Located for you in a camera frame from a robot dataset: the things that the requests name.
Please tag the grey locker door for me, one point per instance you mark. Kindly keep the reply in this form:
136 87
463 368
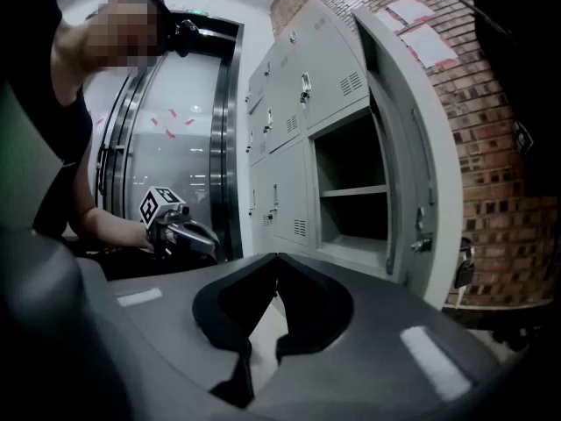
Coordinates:
412 156

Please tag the metal-framed glass door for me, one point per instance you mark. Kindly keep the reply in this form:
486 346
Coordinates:
175 160

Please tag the white paper sheet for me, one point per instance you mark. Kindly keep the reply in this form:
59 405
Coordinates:
427 45

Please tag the green exit sign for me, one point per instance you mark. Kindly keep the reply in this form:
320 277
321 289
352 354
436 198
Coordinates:
197 12

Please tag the person's left forearm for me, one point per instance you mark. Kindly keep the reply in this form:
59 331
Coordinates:
111 228

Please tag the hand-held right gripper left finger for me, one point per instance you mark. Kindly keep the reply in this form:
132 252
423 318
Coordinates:
228 318

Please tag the person's black sleeveless top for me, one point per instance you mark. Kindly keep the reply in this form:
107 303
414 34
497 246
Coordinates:
66 143

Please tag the white metal locker cabinet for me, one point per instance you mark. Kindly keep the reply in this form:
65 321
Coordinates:
285 178

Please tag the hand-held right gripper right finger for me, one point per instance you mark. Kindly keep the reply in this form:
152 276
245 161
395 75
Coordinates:
320 314

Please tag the black head-mounted camera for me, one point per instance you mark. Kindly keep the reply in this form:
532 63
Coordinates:
184 33

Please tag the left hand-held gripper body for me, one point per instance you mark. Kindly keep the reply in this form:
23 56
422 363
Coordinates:
175 230

